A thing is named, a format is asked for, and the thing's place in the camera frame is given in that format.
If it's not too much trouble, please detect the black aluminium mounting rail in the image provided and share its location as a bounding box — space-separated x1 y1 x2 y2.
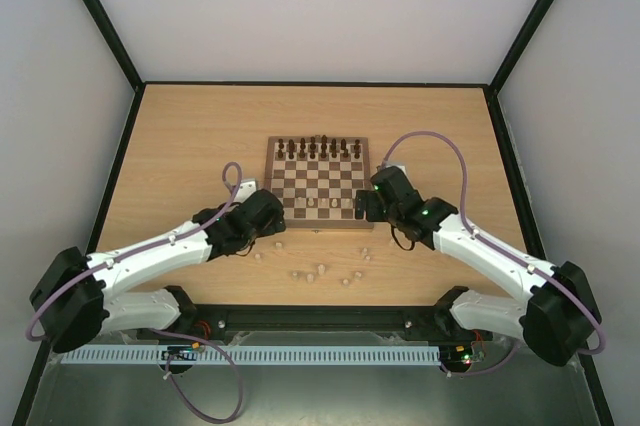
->
190 305 452 344

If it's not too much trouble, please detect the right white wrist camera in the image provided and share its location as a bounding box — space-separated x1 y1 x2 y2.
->
380 162 407 175

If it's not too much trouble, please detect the purple cable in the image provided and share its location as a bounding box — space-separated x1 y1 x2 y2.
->
25 161 246 421
384 131 604 378

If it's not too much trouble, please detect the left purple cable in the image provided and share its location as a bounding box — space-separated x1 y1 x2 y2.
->
25 161 246 421

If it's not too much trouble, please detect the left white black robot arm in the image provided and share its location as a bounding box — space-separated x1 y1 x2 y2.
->
29 189 286 353

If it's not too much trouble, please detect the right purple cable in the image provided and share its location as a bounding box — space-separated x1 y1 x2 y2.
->
384 131 604 378

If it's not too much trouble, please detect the light blue slotted cable duct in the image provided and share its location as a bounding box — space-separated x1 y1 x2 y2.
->
61 345 440 366

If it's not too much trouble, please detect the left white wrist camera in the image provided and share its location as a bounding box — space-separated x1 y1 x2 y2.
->
235 178 259 203

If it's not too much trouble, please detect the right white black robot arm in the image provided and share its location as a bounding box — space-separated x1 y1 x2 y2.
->
355 166 603 366

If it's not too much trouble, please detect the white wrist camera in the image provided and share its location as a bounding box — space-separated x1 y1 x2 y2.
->
235 178 259 203
380 162 407 175

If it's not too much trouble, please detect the wooden chess board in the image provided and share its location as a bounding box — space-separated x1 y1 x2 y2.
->
265 135 373 231

